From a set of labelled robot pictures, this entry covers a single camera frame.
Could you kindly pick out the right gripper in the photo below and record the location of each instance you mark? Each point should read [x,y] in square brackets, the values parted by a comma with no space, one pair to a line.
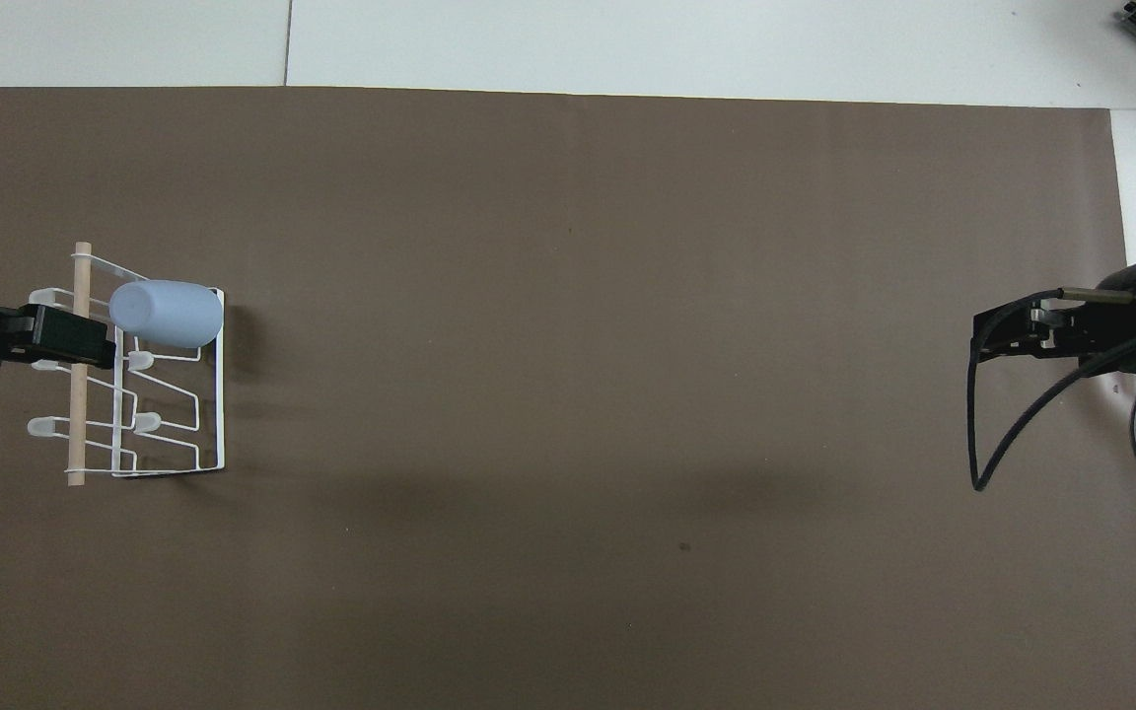
[1120,318]

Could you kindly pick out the light blue cup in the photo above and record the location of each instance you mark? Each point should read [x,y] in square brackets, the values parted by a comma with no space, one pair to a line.
[169,314]

